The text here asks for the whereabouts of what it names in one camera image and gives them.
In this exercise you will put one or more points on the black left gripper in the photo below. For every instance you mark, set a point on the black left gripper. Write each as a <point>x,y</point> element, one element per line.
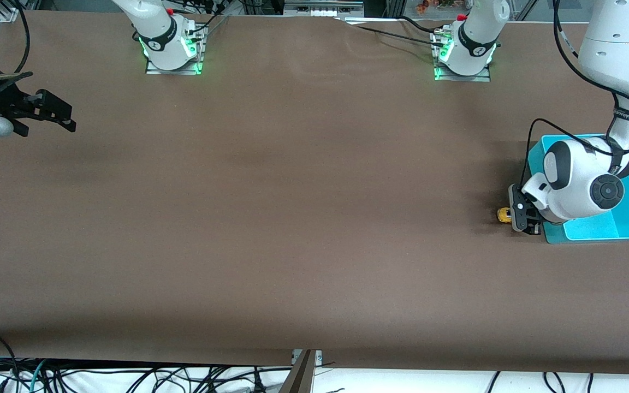
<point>534,227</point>

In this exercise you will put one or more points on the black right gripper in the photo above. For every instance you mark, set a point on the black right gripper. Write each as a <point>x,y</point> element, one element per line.
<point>13,105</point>

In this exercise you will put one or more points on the yellow beetle toy car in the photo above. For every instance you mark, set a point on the yellow beetle toy car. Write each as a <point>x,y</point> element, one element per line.
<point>504,215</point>

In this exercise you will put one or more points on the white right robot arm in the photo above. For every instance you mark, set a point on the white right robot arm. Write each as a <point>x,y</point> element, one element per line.
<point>159,33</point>

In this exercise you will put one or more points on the brown table cover sheet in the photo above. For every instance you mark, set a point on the brown table cover sheet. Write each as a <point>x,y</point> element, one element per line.
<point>292,191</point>

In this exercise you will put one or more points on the orange background item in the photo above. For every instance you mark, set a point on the orange background item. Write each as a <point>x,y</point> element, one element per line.
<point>434,5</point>

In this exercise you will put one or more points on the white power strip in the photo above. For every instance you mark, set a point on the white power strip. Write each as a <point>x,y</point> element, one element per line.
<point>322,8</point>

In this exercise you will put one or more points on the aluminium frame corner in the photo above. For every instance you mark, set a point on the aluminium frame corner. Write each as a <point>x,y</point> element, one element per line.
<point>7,12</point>

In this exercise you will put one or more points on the metal table bracket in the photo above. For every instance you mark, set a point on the metal table bracket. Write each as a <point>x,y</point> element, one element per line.
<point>301,374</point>

